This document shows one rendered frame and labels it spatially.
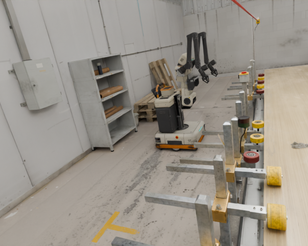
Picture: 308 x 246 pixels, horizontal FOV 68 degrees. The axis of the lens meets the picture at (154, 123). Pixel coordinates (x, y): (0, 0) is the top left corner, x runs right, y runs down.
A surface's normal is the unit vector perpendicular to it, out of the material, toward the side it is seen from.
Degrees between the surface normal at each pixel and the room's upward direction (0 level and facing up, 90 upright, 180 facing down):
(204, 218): 90
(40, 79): 90
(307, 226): 0
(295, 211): 0
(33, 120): 90
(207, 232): 90
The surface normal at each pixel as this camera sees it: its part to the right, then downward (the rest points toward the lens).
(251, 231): -0.17, -0.94
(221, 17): -0.40, 0.36
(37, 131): 0.90, -0.02
